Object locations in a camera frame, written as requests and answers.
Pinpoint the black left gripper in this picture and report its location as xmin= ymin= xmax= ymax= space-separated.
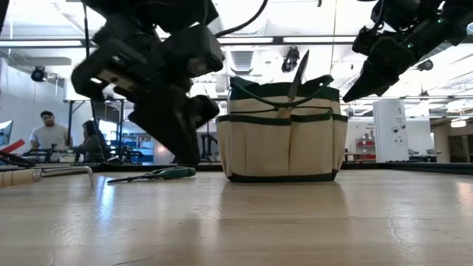
xmin=71 ymin=32 xmax=222 ymax=168

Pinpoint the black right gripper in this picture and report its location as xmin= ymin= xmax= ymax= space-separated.
xmin=342 ymin=25 xmax=419 ymax=104

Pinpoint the wooden-handled metal trowel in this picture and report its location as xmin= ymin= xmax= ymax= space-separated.
xmin=276 ymin=50 xmax=310 ymax=120

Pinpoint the beige green-trimmed gardening bag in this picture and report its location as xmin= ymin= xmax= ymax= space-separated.
xmin=216 ymin=75 xmax=350 ymax=183

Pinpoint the wooden-handled hand rake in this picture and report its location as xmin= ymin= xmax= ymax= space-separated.
xmin=0 ymin=166 xmax=95 ymax=188

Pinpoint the white round pillar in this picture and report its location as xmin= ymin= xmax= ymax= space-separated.
xmin=372 ymin=98 xmax=410 ymax=163

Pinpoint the black ceiling spotlight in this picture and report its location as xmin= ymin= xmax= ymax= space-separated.
xmin=417 ymin=58 xmax=435 ymax=72
xmin=280 ymin=47 xmax=301 ymax=73
xmin=30 ymin=66 xmax=47 ymax=83

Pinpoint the red storage shelf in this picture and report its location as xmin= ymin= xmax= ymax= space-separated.
xmin=355 ymin=138 xmax=375 ymax=163

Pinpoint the person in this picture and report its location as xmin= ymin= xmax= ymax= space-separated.
xmin=28 ymin=110 xmax=74 ymax=163
xmin=75 ymin=120 xmax=109 ymax=163

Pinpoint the black overhead light beam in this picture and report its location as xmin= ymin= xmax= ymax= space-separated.
xmin=0 ymin=35 xmax=370 ymax=47

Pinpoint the computer monitor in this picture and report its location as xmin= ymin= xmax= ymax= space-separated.
xmin=0 ymin=120 xmax=14 ymax=147

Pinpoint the thin hanging ceiling cable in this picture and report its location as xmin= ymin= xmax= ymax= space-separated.
xmin=329 ymin=0 xmax=338 ymax=77

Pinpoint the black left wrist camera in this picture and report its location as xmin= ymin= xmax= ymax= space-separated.
xmin=161 ymin=24 xmax=225 ymax=79

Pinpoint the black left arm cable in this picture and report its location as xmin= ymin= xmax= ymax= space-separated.
xmin=214 ymin=0 xmax=270 ymax=38

